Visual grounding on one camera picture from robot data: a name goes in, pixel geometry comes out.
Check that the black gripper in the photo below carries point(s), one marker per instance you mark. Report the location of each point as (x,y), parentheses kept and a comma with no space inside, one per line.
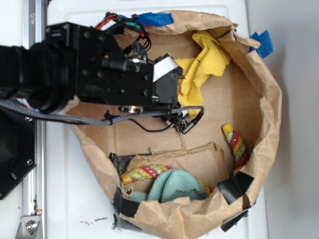
(99,71)

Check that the yellow microfiber cloth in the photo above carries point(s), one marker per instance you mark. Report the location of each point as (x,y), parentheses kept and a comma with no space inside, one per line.
(212,60)

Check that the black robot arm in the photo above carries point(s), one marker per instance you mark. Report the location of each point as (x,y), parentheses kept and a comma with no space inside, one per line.
(36,74)

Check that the teal microfiber cloth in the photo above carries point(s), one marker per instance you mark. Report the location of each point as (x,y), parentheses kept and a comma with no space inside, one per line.
(173,184)

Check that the blue tape top piece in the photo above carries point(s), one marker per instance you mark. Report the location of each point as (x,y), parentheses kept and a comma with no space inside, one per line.
(156,19)

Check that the blue tape piece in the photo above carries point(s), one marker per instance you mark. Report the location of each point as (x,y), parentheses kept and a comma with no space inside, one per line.
(266,45)
(156,19)

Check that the brown paper bag bin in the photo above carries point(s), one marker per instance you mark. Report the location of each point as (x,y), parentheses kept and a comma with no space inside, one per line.
(247,96)

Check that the white plastic tray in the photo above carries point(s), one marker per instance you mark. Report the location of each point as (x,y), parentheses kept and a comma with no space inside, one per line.
(77,207)

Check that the blue tape right piece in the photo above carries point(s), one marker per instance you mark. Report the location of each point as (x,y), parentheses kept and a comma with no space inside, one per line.
(266,45)

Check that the aluminium extrusion rail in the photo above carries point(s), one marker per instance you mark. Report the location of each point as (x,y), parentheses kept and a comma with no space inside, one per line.
(33,190)

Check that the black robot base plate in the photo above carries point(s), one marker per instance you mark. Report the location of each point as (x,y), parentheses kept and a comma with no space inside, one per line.
(17,150)

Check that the multicolour twisted rope toy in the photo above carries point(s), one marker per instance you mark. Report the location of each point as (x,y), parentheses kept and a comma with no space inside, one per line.
(239,151)

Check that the metal corner bracket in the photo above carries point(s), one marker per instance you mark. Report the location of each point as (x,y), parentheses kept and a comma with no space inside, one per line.
(30,227)

